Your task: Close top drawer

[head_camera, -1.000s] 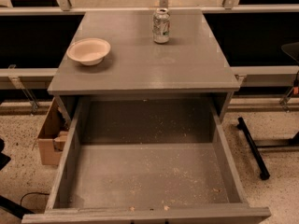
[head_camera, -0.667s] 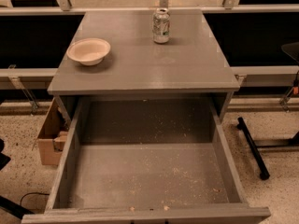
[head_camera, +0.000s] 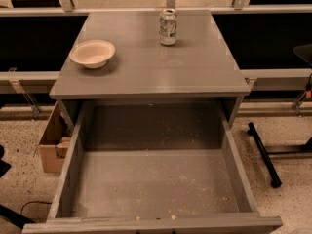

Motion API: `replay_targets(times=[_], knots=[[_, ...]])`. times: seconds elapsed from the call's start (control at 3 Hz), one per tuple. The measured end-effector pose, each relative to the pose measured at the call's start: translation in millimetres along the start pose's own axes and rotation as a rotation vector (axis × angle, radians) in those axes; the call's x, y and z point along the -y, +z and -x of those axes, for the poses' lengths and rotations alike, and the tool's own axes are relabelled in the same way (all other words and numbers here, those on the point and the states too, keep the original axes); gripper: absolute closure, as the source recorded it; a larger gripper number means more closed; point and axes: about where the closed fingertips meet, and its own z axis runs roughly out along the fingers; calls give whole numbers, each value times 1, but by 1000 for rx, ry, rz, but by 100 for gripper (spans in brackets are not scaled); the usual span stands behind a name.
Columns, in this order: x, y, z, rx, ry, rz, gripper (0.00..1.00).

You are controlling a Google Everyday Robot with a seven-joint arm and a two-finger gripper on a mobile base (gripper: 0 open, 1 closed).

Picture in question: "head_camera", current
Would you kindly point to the grey top drawer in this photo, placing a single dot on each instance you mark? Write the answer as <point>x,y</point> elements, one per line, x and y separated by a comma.
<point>153,169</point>

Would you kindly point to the grey drawer cabinet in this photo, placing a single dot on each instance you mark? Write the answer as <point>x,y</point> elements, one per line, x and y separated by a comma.
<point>199,65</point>

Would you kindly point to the white paper bowl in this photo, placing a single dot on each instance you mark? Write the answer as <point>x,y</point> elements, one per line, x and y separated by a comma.
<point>92,54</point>

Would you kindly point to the brown cardboard box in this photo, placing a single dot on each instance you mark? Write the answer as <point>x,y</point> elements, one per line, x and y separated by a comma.
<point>54,142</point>

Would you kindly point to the black metal stand base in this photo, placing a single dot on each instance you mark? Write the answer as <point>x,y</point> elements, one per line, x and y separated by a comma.
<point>267,151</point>

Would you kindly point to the black stand leg left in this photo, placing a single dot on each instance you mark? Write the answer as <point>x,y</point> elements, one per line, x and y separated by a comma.
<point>16,219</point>

